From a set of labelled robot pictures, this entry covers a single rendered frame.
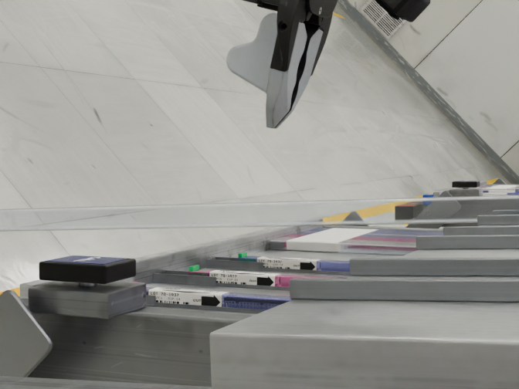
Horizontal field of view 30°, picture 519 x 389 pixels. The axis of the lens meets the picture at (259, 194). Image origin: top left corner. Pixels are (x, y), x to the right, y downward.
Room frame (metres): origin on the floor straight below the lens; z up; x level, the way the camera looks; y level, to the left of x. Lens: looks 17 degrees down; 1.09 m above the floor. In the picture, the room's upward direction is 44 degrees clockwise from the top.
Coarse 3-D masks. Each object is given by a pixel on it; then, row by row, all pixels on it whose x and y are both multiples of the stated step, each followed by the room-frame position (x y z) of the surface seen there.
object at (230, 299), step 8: (152, 288) 0.67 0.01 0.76; (224, 296) 0.65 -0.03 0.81; (232, 296) 0.65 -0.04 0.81; (240, 296) 0.65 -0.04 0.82; (248, 296) 0.65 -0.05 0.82; (256, 296) 0.65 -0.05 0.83; (264, 296) 0.65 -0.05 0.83; (272, 296) 0.65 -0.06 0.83; (280, 296) 0.65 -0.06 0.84; (288, 296) 0.65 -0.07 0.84; (224, 304) 0.65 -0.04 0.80; (232, 304) 0.65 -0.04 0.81; (240, 304) 0.65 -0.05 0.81; (248, 304) 0.65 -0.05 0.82; (256, 304) 0.65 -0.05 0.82; (264, 304) 0.65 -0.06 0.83; (272, 304) 0.65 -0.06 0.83; (280, 304) 0.64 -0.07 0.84
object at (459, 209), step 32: (0, 224) 0.45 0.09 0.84; (32, 224) 0.45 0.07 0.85; (64, 224) 0.44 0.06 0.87; (96, 224) 0.44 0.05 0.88; (128, 224) 0.44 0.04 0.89; (160, 224) 0.43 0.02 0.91; (192, 224) 0.43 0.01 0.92; (224, 224) 0.43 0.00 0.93; (256, 224) 0.43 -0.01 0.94; (288, 224) 0.42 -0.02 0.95; (320, 224) 0.42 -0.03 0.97; (352, 224) 0.42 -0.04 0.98; (384, 224) 0.42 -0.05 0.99
